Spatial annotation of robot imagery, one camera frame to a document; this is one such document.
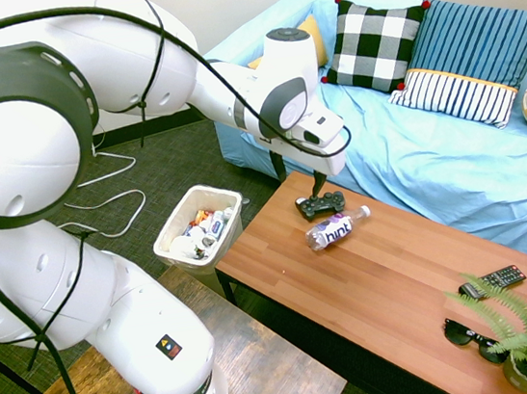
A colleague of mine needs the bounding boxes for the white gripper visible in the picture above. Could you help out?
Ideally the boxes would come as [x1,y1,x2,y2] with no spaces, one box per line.
[254,120,354,204]

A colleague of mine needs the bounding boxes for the clear plastic hint bottle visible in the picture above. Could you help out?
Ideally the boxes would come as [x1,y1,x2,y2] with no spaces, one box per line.
[301,203,377,253]

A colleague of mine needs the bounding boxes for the crushed labelled bottle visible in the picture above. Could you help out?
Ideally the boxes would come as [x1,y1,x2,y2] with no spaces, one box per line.
[203,209,232,242]

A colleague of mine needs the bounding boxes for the white trash bin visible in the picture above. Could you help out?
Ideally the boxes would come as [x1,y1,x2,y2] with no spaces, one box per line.
[145,178,253,284]

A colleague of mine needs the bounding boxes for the black game controller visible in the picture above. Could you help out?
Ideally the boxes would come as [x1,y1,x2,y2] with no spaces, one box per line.
[293,188,349,224]

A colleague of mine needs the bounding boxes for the light blue sofa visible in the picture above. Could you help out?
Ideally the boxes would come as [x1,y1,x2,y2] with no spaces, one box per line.
[196,0,527,319]

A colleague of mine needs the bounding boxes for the wooden coffee table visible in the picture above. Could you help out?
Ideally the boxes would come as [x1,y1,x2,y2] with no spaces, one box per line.
[203,139,527,394]

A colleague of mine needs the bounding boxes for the mustard yellow pillow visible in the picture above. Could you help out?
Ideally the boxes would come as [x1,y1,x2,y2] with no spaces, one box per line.
[241,13,330,78]

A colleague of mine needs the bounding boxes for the crumpled white paper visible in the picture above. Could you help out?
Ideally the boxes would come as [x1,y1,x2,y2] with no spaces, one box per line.
[167,232,198,262]

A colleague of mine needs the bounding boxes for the black white checkered pillow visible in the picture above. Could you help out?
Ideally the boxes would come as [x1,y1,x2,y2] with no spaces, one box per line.
[309,0,442,103]

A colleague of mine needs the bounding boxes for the white navy striped pillow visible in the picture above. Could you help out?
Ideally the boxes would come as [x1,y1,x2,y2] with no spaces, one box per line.
[383,54,524,144]

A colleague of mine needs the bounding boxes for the rustic dark wood table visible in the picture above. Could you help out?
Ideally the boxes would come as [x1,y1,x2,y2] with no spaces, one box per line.
[0,244,350,394]

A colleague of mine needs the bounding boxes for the blue striped pillow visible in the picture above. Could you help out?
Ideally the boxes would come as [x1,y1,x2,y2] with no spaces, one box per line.
[399,0,527,104]

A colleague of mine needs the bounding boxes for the black tv remote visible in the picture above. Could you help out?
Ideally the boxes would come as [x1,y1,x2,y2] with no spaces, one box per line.
[455,262,527,302]

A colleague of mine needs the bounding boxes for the black sunglasses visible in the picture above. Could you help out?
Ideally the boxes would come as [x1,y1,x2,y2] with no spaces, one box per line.
[441,310,511,372]

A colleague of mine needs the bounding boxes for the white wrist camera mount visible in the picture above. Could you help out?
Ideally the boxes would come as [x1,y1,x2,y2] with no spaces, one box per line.
[293,108,350,151]

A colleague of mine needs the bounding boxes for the white floor cable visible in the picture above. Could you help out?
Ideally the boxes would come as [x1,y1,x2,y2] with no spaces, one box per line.
[45,144,152,247]

